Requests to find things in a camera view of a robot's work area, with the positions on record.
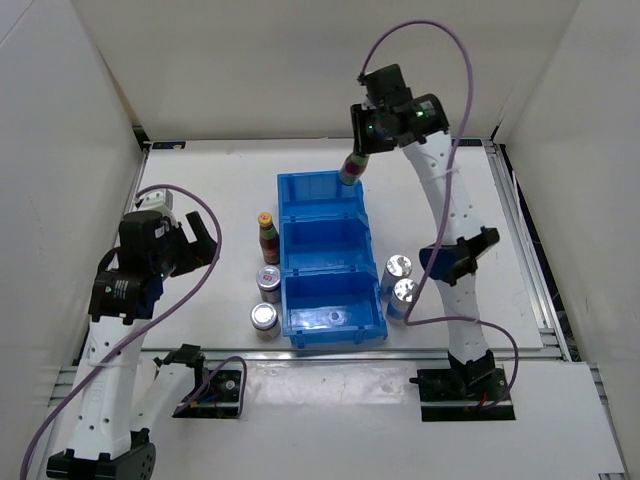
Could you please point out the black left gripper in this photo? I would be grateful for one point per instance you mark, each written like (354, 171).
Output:
(196, 254)

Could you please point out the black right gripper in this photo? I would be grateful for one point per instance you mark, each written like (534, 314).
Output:
(358, 116)

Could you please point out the sauce bottle yellow cap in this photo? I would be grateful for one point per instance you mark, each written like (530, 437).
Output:
(268, 239)
(352, 168)

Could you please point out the silver blue shaker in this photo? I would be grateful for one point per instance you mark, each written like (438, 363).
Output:
(401, 297)
(397, 267)

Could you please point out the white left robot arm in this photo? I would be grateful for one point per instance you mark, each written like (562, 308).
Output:
(128, 283)

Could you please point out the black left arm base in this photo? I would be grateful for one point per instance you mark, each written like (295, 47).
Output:
(220, 395)

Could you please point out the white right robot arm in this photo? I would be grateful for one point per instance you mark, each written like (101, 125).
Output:
(420, 129)

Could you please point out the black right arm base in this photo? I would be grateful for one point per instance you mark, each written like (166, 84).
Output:
(444, 398)

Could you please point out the blue far storage bin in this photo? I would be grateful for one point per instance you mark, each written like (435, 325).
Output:
(318, 194)

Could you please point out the blue storage bin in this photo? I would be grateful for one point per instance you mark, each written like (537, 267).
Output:
(332, 308)
(318, 194)
(326, 244)

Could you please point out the blue middle storage bin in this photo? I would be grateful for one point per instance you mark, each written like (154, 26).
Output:
(326, 244)

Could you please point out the blue near storage bin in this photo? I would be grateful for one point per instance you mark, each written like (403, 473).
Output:
(332, 308)

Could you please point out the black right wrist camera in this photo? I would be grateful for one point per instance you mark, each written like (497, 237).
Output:
(386, 86)

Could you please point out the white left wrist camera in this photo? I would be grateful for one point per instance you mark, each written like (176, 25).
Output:
(160, 200)

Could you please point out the aluminium frame rail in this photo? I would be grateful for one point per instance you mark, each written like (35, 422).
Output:
(546, 300)

